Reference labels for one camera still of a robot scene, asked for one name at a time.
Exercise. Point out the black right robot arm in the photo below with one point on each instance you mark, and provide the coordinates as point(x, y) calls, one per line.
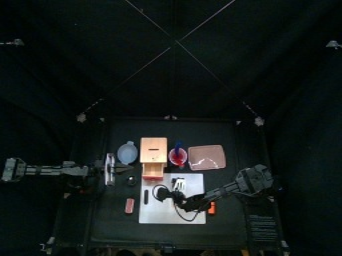
point(222, 191)

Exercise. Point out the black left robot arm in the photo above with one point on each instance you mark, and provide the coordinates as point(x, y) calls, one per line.
point(49, 170)

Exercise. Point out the white cutting board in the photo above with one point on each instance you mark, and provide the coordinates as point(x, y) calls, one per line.
point(196, 183)

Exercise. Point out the pink square plate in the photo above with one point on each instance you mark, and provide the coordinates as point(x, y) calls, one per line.
point(206, 157)

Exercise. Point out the salmon sushi toy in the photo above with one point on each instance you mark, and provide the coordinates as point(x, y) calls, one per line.
point(130, 205)

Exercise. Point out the small black object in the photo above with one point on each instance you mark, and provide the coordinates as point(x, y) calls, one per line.
point(132, 181)

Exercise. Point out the wooden box with drawer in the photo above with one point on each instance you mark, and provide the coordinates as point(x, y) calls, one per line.
point(154, 156)

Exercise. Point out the red cup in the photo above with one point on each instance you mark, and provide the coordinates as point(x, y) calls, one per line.
point(177, 157)

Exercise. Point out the orange toy food piece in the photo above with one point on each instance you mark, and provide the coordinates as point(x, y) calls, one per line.
point(213, 208)

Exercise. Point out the blue stick utensil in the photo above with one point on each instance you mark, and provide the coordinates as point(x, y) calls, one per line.
point(178, 146)

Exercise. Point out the white printed label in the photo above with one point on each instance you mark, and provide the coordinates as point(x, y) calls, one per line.
point(262, 227)

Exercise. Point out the white table corner bracket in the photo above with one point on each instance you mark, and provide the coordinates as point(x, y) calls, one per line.
point(260, 121)
point(81, 117)

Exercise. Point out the grey frame clamp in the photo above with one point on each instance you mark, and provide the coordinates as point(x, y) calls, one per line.
point(17, 42)
point(333, 44)

